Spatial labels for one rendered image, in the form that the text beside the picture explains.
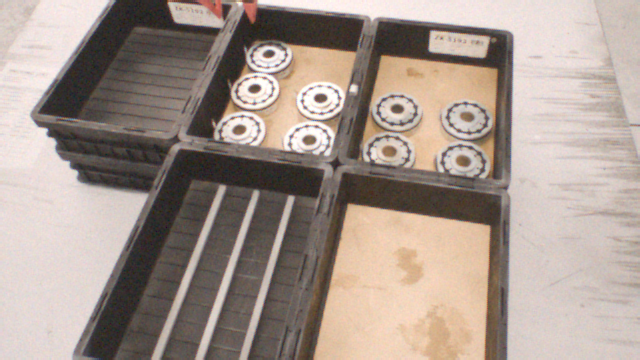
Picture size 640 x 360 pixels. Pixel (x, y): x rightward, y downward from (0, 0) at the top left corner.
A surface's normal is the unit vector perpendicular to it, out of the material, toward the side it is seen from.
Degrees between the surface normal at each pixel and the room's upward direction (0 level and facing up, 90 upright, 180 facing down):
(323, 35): 90
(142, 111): 0
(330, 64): 0
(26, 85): 0
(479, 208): 90
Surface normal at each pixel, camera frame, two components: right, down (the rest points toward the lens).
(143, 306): -0.03, -0.62
